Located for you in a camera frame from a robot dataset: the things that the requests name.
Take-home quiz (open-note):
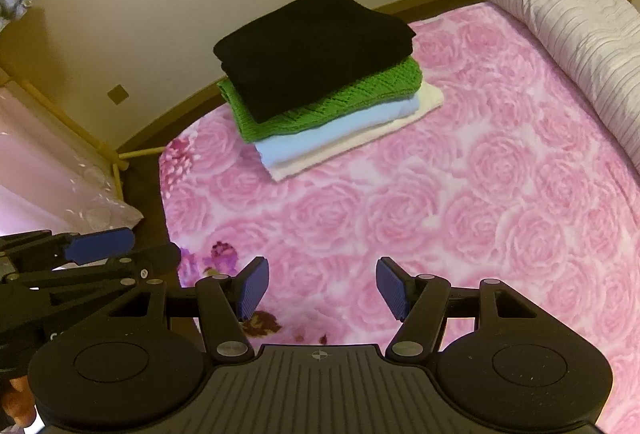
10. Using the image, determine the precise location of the cream garment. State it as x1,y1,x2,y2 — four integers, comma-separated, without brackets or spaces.
267,82,445,182

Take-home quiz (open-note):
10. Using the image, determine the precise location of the folded striped quilt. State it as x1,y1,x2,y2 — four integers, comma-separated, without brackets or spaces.
472,0,640,175

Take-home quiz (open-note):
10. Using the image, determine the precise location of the black knit garment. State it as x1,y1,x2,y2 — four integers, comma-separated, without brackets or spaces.
212,0,417,125

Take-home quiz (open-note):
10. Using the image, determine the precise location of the light blue garment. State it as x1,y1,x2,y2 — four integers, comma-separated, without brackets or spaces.
254,94,421,167

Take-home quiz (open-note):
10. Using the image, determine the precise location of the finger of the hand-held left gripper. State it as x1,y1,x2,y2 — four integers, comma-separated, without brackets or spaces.
0,243,182,315
0,227,136,285

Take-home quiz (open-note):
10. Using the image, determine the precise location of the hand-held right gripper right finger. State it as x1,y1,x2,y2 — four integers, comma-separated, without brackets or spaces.
376,256,538,361

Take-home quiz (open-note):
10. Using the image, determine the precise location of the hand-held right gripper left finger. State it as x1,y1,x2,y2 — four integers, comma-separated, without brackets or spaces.
107,256,271,363

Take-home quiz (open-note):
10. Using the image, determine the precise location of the person's left hand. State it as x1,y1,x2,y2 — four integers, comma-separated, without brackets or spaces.
0,373,37,426

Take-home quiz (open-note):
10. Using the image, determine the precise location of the pink floral blanket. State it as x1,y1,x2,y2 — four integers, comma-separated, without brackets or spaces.
159,2,640,434

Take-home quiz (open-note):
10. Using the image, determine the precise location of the yellow pole rack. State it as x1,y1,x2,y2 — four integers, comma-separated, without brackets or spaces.
0,64,167,202

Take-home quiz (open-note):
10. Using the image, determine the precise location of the green knit sweater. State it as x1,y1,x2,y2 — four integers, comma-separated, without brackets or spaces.
216,57,424,145

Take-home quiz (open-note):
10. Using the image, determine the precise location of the pink patterned curtain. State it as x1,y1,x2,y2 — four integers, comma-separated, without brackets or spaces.
0,82,146,255

